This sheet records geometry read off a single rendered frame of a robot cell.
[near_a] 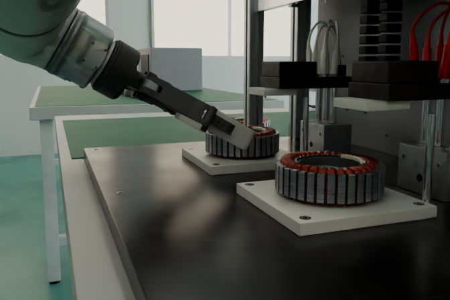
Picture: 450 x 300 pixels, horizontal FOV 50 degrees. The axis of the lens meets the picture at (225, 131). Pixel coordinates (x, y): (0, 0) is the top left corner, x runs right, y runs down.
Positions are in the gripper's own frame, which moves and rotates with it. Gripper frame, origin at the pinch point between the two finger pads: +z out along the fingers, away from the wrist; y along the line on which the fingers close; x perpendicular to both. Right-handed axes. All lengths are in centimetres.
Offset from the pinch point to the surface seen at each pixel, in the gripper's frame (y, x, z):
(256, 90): 0.4, 7.7, 1.3
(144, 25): -445, 87, 52
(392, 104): 27.4, 8.7, 3.1
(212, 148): 1.3, -3.1, -1.0
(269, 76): -0.2, 10.7, 2.4
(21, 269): -158, -88, 11
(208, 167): 6.3, -5.7, -2.4
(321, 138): 3.3, 6.1, 13.4
